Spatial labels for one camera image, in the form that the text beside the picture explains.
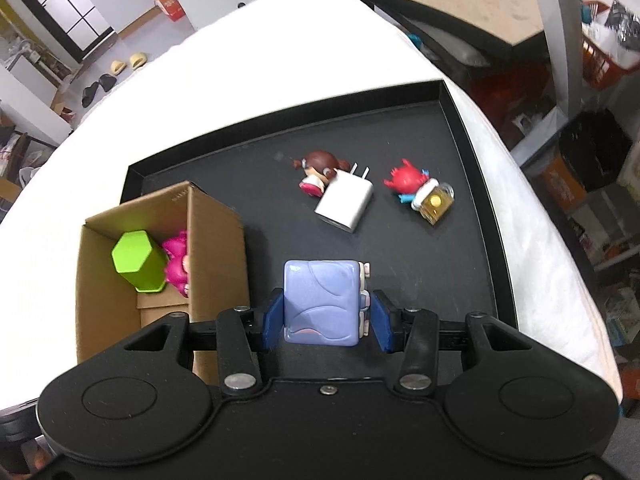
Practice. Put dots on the black framed board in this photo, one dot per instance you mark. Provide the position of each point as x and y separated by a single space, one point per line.
450 0

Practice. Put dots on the red basket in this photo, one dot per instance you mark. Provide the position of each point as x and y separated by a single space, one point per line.
605 60

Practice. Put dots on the green hexagonal block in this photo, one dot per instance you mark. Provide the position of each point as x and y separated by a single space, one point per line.
137 260

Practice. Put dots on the black slipper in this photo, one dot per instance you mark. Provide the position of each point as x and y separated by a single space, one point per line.
90 94
107 81

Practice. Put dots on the purple cube toy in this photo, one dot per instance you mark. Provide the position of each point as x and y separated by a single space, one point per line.
322 302

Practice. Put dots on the brown-haired girl figurine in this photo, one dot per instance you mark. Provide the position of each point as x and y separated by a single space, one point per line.
320 167

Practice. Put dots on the black trash bin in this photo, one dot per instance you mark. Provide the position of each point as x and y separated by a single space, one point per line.
595 150

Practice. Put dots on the desk with white legs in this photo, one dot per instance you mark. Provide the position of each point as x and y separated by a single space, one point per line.
560 35

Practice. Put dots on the brown cardboard box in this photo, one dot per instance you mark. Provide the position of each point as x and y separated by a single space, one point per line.
220 260

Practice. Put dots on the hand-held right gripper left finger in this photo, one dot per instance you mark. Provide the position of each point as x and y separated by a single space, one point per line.
272 320

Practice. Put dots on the orange cardboard box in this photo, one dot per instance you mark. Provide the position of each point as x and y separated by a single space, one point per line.
169 4

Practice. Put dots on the pink bear figurine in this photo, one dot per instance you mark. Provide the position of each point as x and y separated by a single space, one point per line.
176 265

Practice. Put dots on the black tray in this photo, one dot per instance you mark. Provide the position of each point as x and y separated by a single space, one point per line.
400 260

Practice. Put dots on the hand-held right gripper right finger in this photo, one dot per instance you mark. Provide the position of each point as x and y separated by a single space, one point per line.
385 322

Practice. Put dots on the black-framed glass door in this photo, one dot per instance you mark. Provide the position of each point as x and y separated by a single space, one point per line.
60 5

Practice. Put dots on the white plug charger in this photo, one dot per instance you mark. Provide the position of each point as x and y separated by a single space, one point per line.
345 205

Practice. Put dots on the yellow slipper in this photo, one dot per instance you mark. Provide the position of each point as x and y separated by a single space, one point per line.
138 60
118 66

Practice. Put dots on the red figurine with gold mug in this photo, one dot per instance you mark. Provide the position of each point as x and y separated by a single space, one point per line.
410 180

